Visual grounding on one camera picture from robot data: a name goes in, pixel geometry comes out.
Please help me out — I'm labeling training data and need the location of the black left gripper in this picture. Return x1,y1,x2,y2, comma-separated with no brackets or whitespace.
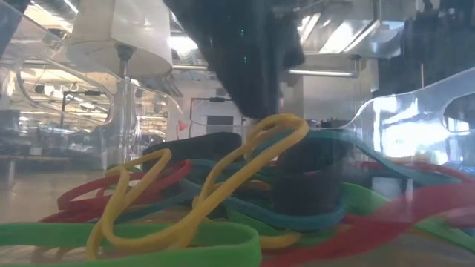
163,0,306,119

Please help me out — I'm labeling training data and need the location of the yellow rubber band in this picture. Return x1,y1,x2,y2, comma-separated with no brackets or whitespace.
259,231,302,250
85,113,309,260

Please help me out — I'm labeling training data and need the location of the blue rubber band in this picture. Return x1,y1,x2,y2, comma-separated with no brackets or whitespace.
118,177,347,234

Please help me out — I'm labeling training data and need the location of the green rubber band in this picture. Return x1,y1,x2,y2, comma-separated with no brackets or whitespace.
341,182,475,254
0,221,263,267

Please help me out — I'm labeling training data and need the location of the clear plastic bin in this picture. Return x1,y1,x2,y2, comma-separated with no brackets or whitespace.
0,0,475,267

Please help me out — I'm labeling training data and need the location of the red rubber band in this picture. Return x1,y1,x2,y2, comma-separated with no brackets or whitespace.
39,159,194,223
259,183,475,267

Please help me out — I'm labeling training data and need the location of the ceiling light tube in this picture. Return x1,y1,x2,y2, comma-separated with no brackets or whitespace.
285,67,361,79

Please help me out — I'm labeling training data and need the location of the white shade table lamp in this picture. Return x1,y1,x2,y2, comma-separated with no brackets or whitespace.
66,0,175,166

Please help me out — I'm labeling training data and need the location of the silver ventilation duct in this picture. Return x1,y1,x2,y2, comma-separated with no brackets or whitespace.
296,0,413,60

